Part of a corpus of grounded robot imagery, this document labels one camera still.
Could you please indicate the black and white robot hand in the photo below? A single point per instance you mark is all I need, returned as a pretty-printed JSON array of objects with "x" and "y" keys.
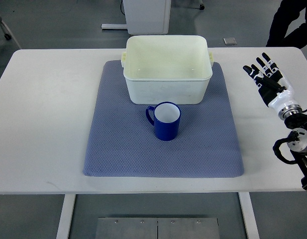
[{"x": 273, "y": 86}]

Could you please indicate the blue mug white inside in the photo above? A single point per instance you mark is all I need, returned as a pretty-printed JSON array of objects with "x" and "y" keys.
[{"x": 165, "y": 118}]

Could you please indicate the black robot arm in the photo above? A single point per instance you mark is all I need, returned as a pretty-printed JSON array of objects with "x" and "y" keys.
[{"x": 294, "y": 119}]

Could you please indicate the white plastic box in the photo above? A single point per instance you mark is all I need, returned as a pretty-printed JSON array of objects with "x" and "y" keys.
[{"x": 160, "y": 68}]

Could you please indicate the grey floor outlet plate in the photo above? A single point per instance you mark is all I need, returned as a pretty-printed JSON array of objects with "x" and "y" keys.
[{"x": 229, "y": 41}]

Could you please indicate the person in black clothes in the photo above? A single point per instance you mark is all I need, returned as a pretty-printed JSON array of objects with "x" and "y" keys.
[{"x": 288, "y": 11}]

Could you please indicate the white right table leg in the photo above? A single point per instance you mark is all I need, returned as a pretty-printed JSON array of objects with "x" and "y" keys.
[{"x": 248, "y": 215}]

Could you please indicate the white table leg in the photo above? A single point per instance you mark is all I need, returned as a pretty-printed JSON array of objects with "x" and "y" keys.
[
  {"x": 66, "y": 217},
  {"x": 248, "y": 215}
]

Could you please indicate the white cabinet with base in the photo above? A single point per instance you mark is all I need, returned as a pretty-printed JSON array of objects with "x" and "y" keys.
[{"x": 144, "y": 17}]

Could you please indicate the blue quilted mat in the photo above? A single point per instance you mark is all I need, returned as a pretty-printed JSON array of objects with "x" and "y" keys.
[{"x": 122, "y": 142}]

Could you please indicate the white left table leg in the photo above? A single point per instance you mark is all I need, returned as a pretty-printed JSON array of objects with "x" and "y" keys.
[{"x": 66, "y": 217}]

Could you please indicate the grey office chair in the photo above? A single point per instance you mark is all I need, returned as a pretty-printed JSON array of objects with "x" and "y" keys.
[{"x": 7, "y": 32}]

